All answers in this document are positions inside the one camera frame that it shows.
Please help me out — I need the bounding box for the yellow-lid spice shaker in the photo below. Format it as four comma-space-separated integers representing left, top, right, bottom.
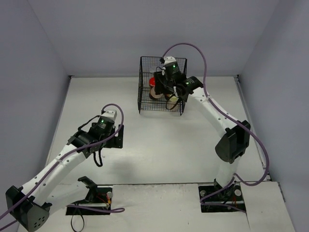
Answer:
166, 97, 179, 110

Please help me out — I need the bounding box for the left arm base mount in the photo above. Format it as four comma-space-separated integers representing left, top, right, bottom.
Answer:
65, 176, 125, 216

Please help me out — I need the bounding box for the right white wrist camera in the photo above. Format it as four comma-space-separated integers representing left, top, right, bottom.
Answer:
160, 56, 177, 67

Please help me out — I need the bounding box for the black wire mesh rack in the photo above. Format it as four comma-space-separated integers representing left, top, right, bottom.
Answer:
137, 56, 185, 115

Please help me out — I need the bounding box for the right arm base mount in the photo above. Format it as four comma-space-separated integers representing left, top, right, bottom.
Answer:
200, 184, 246, 213

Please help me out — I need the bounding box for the black loop cable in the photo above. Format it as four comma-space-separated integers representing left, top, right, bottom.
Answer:
70, 212, 85, 232

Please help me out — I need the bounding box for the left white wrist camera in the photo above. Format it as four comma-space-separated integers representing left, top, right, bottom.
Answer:
101, 110, 117, 121

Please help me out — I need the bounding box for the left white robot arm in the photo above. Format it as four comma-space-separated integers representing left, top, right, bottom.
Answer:
5, 110, 124, 232

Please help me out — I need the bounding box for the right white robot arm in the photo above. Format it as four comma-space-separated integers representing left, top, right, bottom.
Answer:
154, 56, 251, 199

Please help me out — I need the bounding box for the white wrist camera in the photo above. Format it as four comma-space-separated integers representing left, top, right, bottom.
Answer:
101, 110, 117, 121
160, 56, 177, 67

